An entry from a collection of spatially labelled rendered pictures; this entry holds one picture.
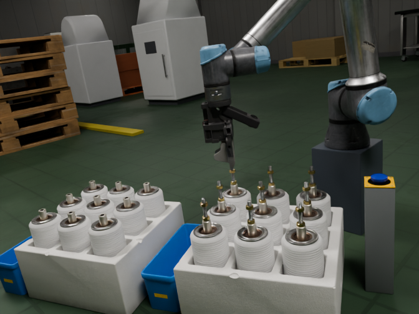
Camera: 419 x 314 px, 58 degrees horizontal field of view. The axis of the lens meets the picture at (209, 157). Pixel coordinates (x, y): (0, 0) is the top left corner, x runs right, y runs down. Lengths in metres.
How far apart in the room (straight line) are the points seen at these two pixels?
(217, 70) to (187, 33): 3.78
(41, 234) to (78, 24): 4.79
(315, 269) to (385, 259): 0.26
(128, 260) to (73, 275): 0.17
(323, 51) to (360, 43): 5.92
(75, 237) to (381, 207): 0.84
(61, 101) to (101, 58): 2.13
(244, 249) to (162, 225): 0.41
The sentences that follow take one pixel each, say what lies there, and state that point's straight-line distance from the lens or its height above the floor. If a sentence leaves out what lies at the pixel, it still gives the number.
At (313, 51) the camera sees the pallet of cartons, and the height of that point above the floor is 0.27.
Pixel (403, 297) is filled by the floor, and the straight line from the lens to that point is 1.18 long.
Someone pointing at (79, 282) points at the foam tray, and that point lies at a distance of 1.21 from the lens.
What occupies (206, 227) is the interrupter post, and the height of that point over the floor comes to 0.27.
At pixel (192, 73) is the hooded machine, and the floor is 0.34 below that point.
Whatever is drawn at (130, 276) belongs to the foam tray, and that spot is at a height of 0.11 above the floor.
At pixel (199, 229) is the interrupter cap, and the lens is 0.99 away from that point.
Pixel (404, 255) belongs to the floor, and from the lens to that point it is 1.36.
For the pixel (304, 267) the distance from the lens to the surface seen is 0.91.
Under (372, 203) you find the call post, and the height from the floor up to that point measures 0.27.
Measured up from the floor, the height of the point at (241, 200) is 0.24.
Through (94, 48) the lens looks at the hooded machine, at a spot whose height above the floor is 0.80.
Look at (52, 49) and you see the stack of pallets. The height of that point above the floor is 0.81.
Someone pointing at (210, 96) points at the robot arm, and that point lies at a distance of 1.07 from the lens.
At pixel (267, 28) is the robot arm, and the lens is 1.22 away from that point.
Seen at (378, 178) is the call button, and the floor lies 0.33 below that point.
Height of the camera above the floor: 0.72
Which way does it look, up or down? 17 degrees down
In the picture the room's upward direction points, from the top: 8 degrees counter-clockwise
